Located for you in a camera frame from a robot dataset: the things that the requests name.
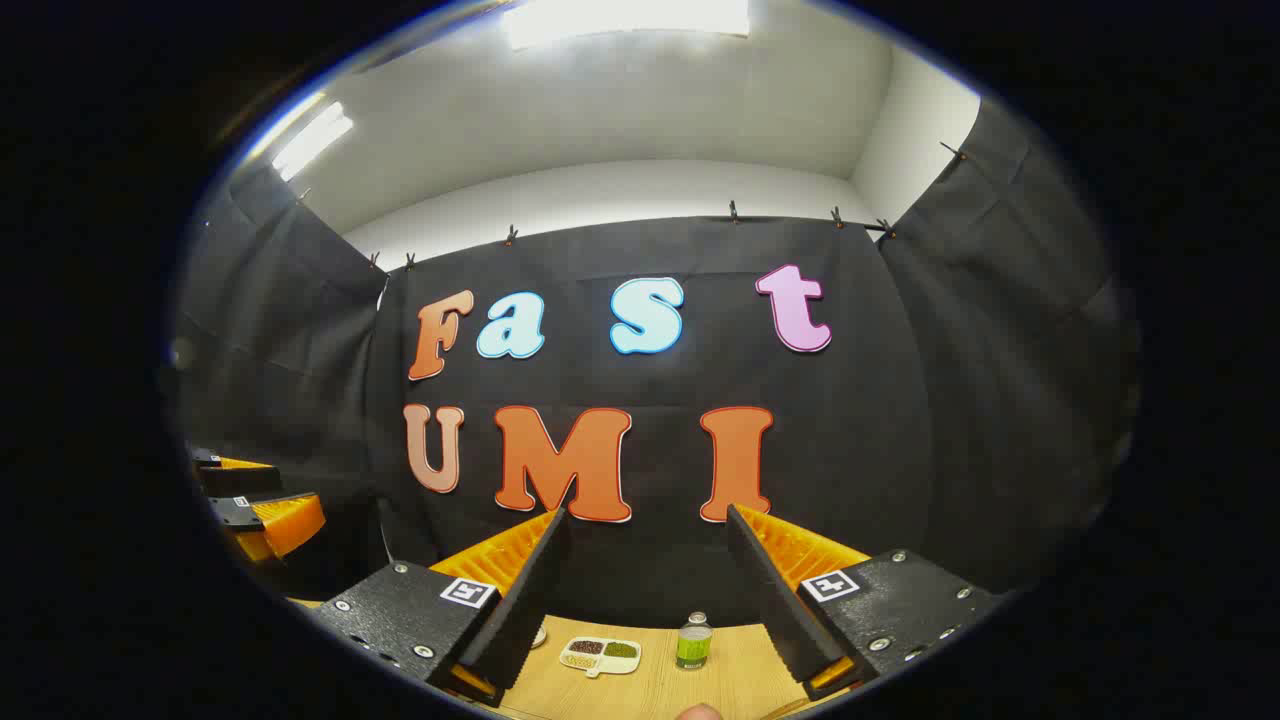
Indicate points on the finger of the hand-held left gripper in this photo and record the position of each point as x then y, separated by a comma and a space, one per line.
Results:
235, 478
280, 525

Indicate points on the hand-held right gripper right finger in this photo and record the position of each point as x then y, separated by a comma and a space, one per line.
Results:
775, 600

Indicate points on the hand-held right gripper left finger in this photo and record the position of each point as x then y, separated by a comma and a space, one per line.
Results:
520, 600

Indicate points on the green drink bottle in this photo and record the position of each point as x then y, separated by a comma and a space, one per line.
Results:
693, 648

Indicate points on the white divided grain dish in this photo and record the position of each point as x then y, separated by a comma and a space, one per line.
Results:
600, 655

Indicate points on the small ceiling light panel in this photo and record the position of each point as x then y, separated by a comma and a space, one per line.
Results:
312, 140

